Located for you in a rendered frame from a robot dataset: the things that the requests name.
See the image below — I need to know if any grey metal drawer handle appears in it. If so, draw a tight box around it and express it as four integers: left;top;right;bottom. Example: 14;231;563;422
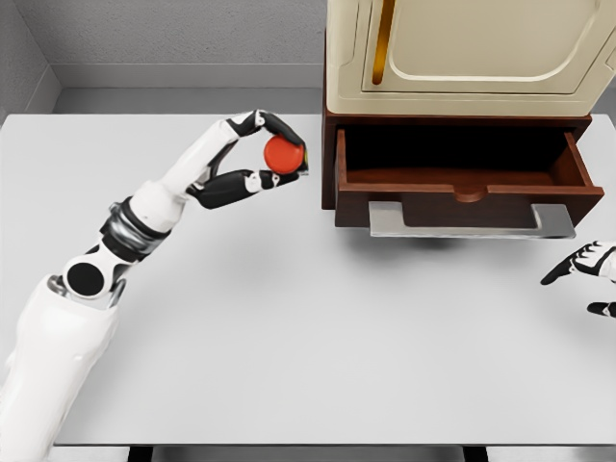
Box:
368;200;578;240

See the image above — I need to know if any brown and cream cabinet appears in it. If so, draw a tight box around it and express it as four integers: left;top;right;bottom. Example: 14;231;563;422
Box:
321;0;616;212

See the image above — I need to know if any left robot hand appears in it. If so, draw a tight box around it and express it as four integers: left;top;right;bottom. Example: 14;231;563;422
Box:
161;109;310;211

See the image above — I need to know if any red round button switch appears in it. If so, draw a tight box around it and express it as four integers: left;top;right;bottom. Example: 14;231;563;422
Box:
263;135;310;176

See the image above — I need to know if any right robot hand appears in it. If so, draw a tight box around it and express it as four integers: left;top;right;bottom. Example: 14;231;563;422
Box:
540;240;616;319

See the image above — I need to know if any brown wooden drawer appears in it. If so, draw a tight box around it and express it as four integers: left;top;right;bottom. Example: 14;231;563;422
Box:
334;125;605;230

